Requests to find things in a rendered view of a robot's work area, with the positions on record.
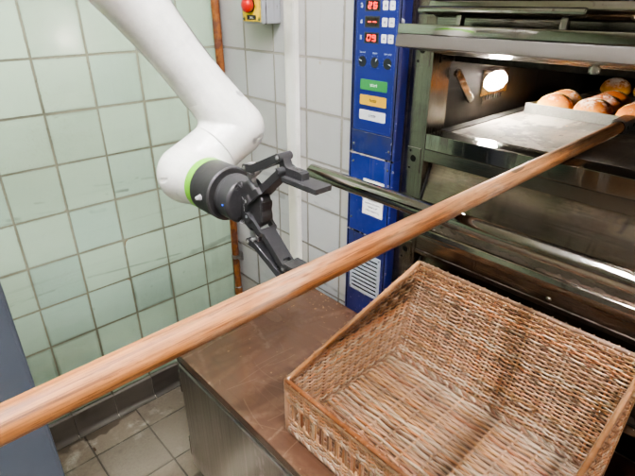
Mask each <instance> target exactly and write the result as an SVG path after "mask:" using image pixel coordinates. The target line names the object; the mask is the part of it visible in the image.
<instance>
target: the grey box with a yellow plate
mask: <svg viewBox="0 0 635 476"><path fill-rule="evenodd" d="M252 2H253V10H252V11H251V12H244V11H243V21H244V23H245V24H263V25H266V24H279V23H280V22H281V1H280V0H252Z"/></svg>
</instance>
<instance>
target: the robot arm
mask: <svg viewBox="0 0 635 476"><path fill-rule="evenodd" d="M88 1H89V2H90V3H91V4H92V5H93V6H94V7H95V8H96V9H97V10H98V11H99V12H100V13H102V14H103V15H104V16H105V17H106V18H107V19H108V20H109V21H110V22H111V23H112V24H113V25H114V26H115V27H116V28H117V29H118V30H119V31H120V32H121V33H122V34H123V35H124V36H125V37H126V38H127V39H128V40H129V41H130V42H131V43H132V44H133V45H134V46H135V48H136V49H137V50H138V51H139V52H140V53H141V54H142V55H143V56H144V57H145V58H146V59H147V61H148V62H149V63H150V64H151V65H152V66H153V67H154V68H155V70H156V71H157V72H158V73H159V74H160V75H161V77H162V78H163V79H164V80H165V81H166V83H167V84H168V85H169V86H170V88H171V89H172V90H173V91H174V93H175V94H176V95H177V96H178V98H179V99H180V100H181V102H182V103H183V104H184V106H185V107H186V108H188V109H189V111H190V112H192V114H193V115H194V117H195V118H196V119H197V127H196V128H195V129H194V130H193V131H191V132H190V133H189V134H188V135H187V136H185V137H184V138H183V139H182V140H180V141H179V142H178V143H176V144H174V145H173V146H172V147H170V148H169V149H168V150H166V151H165V152H164V153H163V155H162V156H161V158H160V160H159V162H158V165H157V181H158V183H159V185H160V187H161V189H162V190H163V192H164V193H165V194H166V195H167V196H168V197H170V198H171V199H173V200H175V201H177V202H179V203H184V204H191V205H194V206H196V207H197V208H199V209H201V210H203V211H205V212H206V213H208V214H210V215H212V216H214V217H216V218H218V219H221V220H232V221H234V222H237V223H242V224H245V225H246V226H247V227H248V228H249V229H250V237H249V238H247V239H246V242H247V244H248V245H249V246H250V247H252V248H254V249H255V251H256V252H257V253H258V254H259V256H260V257H261V258H262V259H263V261H264V262H265V263H266V265H267V266H268V267H269V268H270V270H271V271H272V272H273V273H274V275H275V276H276V277H278V276H280V275H281V274H284V273H286V272H288V271H290V270H292V269H294V268H297V267H299V266H301V265H303V264H307V262H306V261H304V260H302V259H300V258H295V259H293V257H292V255H291V254H290V252H289V250H288V249H287V247H286V245H285V244H284V242H283V240H282V238H281V236H280V235H279V233H278V232H277V231H276V228H277V225H276V224H275V222H274V220H273V213H272V200H271V198H270V195H272V194H273V193H274V192H275V191H276V189H277V188H278V187H279V186H280V185H281V184H282V183H285V184H288V185H290V186H293V187H295V188H298V189H300V190H303V191H304V192H307V193H310V194H312V195H315V196H317V195H319V194H323V193H326V192H328V191H331V190H332V185H331V184H329V183H326V182H323V181H320V180H318V179H315V178H310V177H309V172H308V171H307V170H304V169H301V168H299V167H296V166H295V164H293V163H292V161H291V159H293V153H292V151H290V150H289V151H285V152H282V153H277V154H275V155H272V156H270V157H268V158H265V159H263V160H261V161H251V162H247V163H243V164H242V168H240V167H237V166H236V165H237V164H238V163H239V162H240V161H242V160H243V159H244V158H245V157H246V156H247V155H248V154H250V153H251V152H252V151H253V150H255V149H256V148H257V147H258V145H259V144H260V143H261V141H262V140H263V137H264V132H265V125H264V120H263V117H262V115H261V113H260V112H259V111H258V110H257V109H256V108H255V107H254V106H253V105H252V104H251V103H250V102H249V100H248V99H247V98H246V97H245V96H244V95H243V94H242V93H241V92H240V91H239V90H238V89H237V87H236V86H235V85H234V84H233V83H232V82H231V81H230V79H229V78H228V77H227V75H226V74H225V73H224V72H223V71H222V69H221V68H220V67H219V66H218V64H217V63H216V62H215V60H214V59H213V58H212V57H211V55H210V54H209V53H208V51H207V50H206V49H205V47H204V46H203V45H202V44H201V42H200V41H199V39H198V38H197V36H196V35H195V34H194V32H193V31H192V29H191V28H190V27H189V25H187V23H186V22H185V20H184V19H183V18H182V16H181V15H180V13H179V11H178V10H177V8H176V7H175V5H174V4H173V2H172V1H171V0H88ZM277 164H279V165H280V167H279V168H275V169H276V171H275V172H274V173H273V174H272V175H271V176H270V177H269V178H267V179H266V180H265V181H264V182H263V183H261V182H260V180H259V179H257V178H256V177H257V176H259V174H260V173H262V172H263V170H265V169H267V168H270V167H272V166H275V165H277ZM267 224H268V225H269V227H267V228H264V229H261V227H263V226H265V225H267Z"/></svg>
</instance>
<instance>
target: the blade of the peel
mask: <svg viewBox="0 0 635 476"><path fill-rule="evenodd" d="M538 102H539V101H534V102H527V103H525V106H524V112H527V113H533V114H538V115H545V116H551V117H557V118H563V119H569V120H575V121H581V122H587V123H593V124H599V125H605V126H608V125H610V124H611V121H612V120H613V119H616V118H618V117H620V116H618V115H611V114H605V113H599V112H592V111H585V110H573V109H566V108H560V107H553V106H546V105H540V104H537V103H538Z"/></svg>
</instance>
